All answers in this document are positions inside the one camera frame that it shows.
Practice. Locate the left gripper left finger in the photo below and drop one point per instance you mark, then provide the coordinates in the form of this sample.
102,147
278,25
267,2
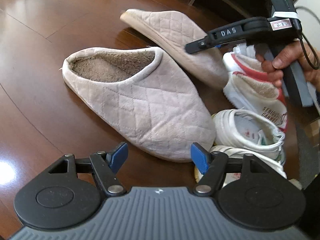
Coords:
92,176

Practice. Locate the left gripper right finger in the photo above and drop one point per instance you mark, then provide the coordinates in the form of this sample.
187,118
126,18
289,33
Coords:
212,181

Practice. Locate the white green sneaker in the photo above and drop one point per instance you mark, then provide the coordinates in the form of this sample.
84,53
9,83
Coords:
240,128
259,163

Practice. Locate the red white plush slipper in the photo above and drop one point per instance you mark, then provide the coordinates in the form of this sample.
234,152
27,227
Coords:
248,86

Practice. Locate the beige quilted slipper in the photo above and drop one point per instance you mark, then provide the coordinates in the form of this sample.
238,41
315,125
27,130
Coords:
172,30
145,96

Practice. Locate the person's right hand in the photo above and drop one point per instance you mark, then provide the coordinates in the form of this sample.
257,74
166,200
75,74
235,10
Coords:
291,53

